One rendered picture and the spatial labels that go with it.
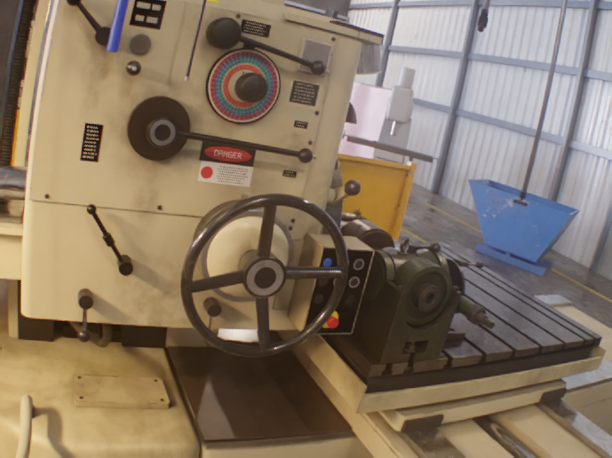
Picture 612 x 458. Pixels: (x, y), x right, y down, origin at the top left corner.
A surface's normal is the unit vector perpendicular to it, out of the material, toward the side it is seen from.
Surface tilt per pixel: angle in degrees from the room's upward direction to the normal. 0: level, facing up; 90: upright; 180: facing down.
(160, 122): 90
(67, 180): 90
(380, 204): 90
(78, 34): 90
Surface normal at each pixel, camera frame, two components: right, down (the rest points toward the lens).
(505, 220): -0.59, 0.07
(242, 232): 0.22, -0.17
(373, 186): 0.40, 0.30
